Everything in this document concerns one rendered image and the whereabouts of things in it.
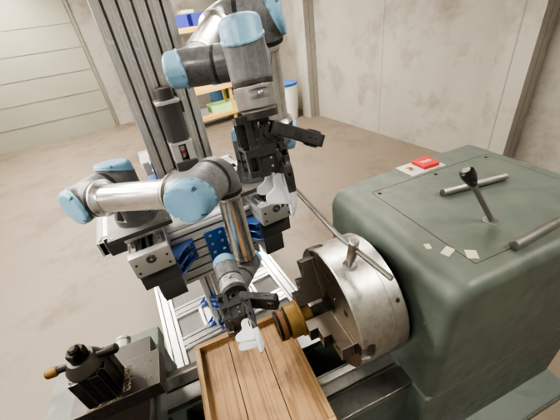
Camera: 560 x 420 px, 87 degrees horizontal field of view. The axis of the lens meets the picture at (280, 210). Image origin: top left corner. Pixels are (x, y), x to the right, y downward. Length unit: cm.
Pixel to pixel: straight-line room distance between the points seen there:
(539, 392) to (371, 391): 70
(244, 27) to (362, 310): 58
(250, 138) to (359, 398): 72
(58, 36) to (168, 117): 757
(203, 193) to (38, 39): 812
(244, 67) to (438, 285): 55
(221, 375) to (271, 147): 69
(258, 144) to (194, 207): 27
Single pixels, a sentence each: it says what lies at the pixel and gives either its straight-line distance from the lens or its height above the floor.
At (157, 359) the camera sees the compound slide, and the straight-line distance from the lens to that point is 92.
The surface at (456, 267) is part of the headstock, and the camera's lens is 70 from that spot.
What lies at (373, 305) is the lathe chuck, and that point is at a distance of 69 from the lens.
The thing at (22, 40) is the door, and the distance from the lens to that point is 878.
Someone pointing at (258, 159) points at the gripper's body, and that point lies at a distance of 55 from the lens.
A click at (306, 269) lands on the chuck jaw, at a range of 76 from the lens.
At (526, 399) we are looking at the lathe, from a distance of 145.
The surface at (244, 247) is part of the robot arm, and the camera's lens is 101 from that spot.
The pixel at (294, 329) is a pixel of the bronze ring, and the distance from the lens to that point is 76.
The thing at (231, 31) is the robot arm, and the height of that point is 171.
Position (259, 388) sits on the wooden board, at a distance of 94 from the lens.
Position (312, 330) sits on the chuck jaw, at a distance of 75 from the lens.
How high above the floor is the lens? 172
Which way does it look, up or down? 33 degrees down
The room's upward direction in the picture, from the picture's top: 9 degrees counter-clockwise
